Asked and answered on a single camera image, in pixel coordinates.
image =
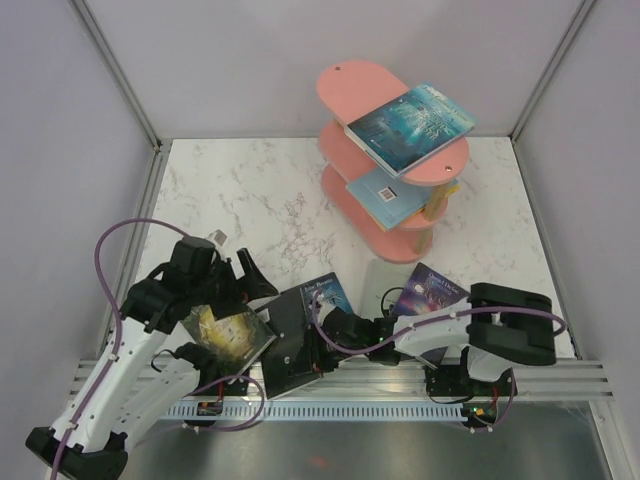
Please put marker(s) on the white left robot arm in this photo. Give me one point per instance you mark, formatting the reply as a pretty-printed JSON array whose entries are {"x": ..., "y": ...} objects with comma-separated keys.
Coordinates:
[{"x": 93, "y": 438}]

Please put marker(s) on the pale grey Great Gatsby book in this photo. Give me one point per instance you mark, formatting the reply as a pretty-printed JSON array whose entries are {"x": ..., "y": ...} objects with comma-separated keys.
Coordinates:
[{"x": 383, "y": 284}]

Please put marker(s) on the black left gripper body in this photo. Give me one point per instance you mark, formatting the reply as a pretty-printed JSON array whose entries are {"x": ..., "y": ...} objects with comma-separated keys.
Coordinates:
[{"x": 218, "y": 288}]

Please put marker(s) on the white slotted cable duct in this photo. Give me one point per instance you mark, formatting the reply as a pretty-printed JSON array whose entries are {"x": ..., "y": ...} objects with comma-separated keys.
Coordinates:
[{"x": 240, "y": 410}]

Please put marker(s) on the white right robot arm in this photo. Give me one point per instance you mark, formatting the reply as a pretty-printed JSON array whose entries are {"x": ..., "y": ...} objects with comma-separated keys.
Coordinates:
[{"x": 497, "y": 328}]

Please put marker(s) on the left aluminium frame post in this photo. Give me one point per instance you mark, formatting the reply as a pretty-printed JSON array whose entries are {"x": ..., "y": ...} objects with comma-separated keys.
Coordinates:
[{"x": 97, "y": 37}]

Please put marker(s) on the purple Robinson Crusoe book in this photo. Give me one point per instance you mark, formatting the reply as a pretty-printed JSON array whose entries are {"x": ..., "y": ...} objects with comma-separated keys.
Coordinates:
[{"x": 426, "y": 291}]

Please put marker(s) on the light blue Old Man book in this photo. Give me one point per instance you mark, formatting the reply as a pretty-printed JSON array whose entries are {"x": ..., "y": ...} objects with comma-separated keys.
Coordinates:
[{"x": 385, "y": 199}]

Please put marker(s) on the teal underwater cover book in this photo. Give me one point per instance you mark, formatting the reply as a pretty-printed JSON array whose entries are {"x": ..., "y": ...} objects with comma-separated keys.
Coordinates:
[{"x": 406, "y": 131}]

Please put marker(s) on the yellow book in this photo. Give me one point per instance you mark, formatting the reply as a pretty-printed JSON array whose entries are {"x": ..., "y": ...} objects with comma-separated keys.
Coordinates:
[{"x": 431, "y": 212}]

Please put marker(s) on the black Moon and Sixpence book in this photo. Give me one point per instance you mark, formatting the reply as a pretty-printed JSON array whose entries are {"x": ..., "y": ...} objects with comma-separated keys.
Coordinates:
[{"x": 298, "y": 356}]

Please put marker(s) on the green gold fantasy book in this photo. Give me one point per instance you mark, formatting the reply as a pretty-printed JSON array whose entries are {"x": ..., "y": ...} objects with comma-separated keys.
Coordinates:
[{"x": 236, "y": 341}]

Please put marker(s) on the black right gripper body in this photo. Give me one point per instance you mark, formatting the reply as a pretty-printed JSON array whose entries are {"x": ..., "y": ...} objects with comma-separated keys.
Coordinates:
[{"x": 322, "y": 359}]

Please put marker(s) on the blue Wuthering Heights book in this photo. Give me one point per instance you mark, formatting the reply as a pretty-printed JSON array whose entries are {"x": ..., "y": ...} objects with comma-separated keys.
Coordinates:
[{"x": 328, "y": 288}]

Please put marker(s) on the pink three-tier shelf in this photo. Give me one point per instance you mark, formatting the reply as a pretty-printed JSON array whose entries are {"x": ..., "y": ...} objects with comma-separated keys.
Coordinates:
[{"x": 351, "y": 89}]

